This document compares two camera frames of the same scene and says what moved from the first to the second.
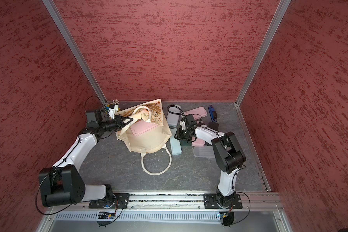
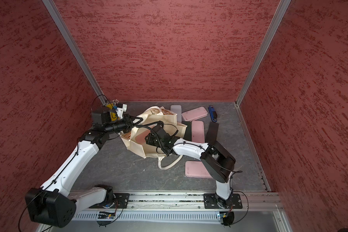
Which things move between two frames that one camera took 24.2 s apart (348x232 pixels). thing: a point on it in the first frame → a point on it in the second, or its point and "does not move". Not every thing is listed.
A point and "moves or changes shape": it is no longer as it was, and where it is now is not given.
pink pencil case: (141, 126) → (196, 169)
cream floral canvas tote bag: (146, 133) moves or changes shape
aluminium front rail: (251, 201) does not move
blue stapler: (212, 113) does not move
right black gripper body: (184, 135) → (152, 140)
